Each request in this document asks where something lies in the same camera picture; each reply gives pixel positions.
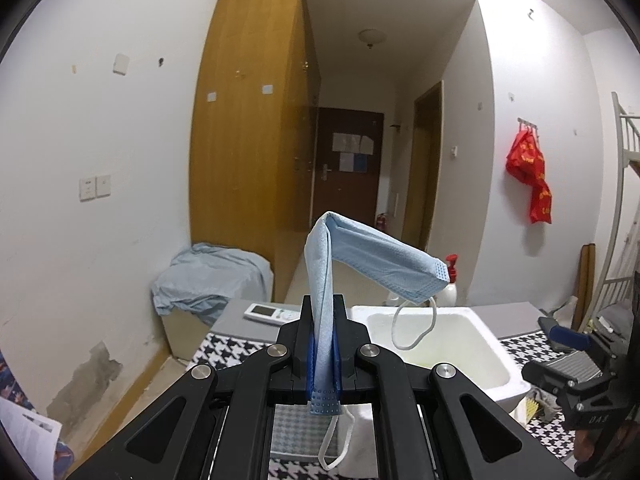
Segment blue face mask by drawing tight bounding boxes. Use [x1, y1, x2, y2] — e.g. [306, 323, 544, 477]
[305, 211, 448, 471]

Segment wooden boards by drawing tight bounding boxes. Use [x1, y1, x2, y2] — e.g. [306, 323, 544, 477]
[572, 243, 597, 329]

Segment grey cloth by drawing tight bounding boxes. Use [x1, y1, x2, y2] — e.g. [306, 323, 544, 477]
[152, 242, 274, 329]

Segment ceiling lamp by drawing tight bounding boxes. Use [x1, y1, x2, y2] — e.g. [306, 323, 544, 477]
[358, 30, 389, 50]

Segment white pump bottle red top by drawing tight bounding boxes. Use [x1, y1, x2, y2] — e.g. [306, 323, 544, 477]
[439, 254, 464, 307]

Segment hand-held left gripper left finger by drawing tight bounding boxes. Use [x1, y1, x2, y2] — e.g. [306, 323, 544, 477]
[67, 296, 317, 480]

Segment houndstooth tablecloth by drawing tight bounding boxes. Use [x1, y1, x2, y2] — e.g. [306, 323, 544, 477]
[192, 330, 601, 480]

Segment dark brown entrance door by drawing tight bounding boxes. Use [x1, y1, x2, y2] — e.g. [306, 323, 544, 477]
[311, 107, 385, 228]

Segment white remote control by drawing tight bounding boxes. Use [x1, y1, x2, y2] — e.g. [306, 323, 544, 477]
[243, 303, 302, 326]

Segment wooden side door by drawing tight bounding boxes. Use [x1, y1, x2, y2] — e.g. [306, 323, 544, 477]
[402, 81, 444, 252]

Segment blue patterned cloth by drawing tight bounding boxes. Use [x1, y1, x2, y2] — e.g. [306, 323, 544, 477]
[0, 350, 76, 467]

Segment light wooden cabinet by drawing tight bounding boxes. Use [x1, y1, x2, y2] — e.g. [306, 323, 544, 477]
[161, 305, 223, 362]

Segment white metal bunk bed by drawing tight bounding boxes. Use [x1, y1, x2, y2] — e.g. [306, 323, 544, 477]
[582, 92, 640, 332]

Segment red plastic bags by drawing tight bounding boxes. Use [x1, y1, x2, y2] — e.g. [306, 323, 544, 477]
[505, 127, 553, 225]

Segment white paper sheet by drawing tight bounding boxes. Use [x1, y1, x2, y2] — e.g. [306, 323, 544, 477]
[0, 397, 63, 480]

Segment white foam box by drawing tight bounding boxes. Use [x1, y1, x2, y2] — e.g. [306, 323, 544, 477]
[347, 305, 531, 414]

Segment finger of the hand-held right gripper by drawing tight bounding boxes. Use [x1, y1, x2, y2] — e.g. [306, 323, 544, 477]
[537, 316, 592, 354]
[521, 360, 581, 412]

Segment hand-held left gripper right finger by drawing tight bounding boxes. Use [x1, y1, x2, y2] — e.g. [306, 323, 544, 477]
[331, 296, 577, 480]

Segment wooden wardrobe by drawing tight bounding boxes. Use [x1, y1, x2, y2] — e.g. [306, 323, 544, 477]
[189, 0, 322, 302]

